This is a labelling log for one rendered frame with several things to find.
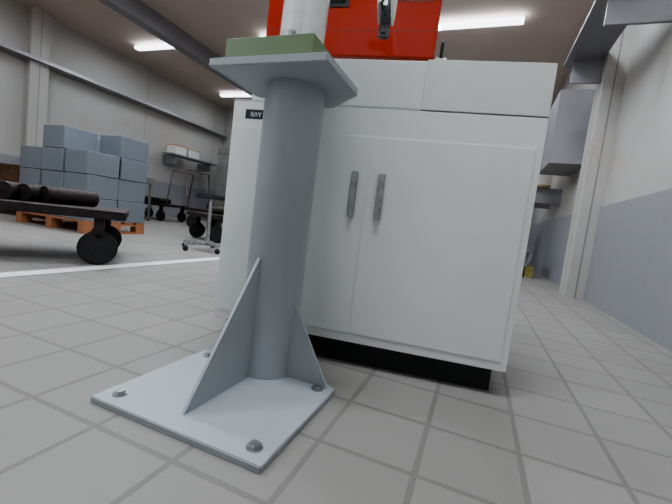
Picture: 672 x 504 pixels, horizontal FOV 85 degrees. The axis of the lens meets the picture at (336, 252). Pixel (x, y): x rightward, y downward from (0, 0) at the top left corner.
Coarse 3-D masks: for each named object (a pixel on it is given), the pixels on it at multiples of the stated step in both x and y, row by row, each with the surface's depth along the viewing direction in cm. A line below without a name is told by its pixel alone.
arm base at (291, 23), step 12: (288, 0) 93; (300, 0) 92; (312, 0) 92; (324, 0) 94; (288, 12) 93; (300, 12) 92; (312, 12) 92; (324, 12) 95; (288, 24) 93; (300, 24) 92; (312, 24) 93; (324, 24) 96; (324, 36) 97
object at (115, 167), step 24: (48, 144) 395; (72, 144) 394; (96, 144) 418; (120, 144) 409; (144, 144) 434; (24, 168) 411; (48, 168) 396; (72, 168) 383; (96, 168) 384; (120, 168) 411; (144, 168) 439; (96, 192) 388; (120, 192) 415; (144, 192) 444; (24, 216) 418; (48, 216) 399; (72, 216) 386
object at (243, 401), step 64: (256, 64) 85; (320, 64) 81; (320, 128) 99; (256, 192) 97; (256, 256) 96; (256, 320) 97; (128, 384) 87; (192, 384) 91; (256, 384) 95; (320, 384) 98; (256, 448) 69
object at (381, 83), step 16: (352, 64) 112; (368, 64) 111; (384, 64) 110; (400, 64) 109; (416, 64) 108; (352, 80) 112; (368, 80) 111; (384, 80) 110; (400, 80) 109; (416, 80) 108; (256, 96) 119; (368, 96) 112; (384, 96) 111; (400, 96) 110; (416, 96) 109
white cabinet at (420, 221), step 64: (256, 128) 120; (384, 128) 111; (448, 128) 107; (512, 128) 103; (320, 192) 116; (384, 192) 112; (448, 192) 108; (512, 192) 104; (320, 256) 118; (384, 256) 113; (448, 256) 109; (512, 256) 105; (320, 320) 119; (384, 320) 114; (448, 320) 110; (512, 320) 106
